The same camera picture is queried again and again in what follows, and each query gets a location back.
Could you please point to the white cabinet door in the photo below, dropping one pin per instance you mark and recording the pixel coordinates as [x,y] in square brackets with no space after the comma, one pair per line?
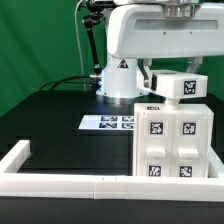
[190,146]
[153,145]

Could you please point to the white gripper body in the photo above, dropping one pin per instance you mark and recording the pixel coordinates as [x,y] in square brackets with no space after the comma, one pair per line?
[142,31]

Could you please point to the white U-shaped obstacle frame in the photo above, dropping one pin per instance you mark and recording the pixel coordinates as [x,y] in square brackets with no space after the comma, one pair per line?
[17,184]

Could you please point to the white cabinet body box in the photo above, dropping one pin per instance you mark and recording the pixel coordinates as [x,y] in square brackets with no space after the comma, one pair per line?
[146,109]

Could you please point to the white cabinet top block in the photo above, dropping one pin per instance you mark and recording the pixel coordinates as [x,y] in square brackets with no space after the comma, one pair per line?
[174,84]

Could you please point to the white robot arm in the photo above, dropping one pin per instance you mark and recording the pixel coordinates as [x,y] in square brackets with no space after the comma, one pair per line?
[119,78]

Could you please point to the white marker base sheet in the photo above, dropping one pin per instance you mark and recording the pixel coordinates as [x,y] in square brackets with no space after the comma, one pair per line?
[107,122]

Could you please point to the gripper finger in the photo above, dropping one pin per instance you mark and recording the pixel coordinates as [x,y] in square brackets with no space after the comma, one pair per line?
[143,65]
[194,64]

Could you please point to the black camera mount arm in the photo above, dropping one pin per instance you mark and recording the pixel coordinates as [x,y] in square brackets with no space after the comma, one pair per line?
[96,8]

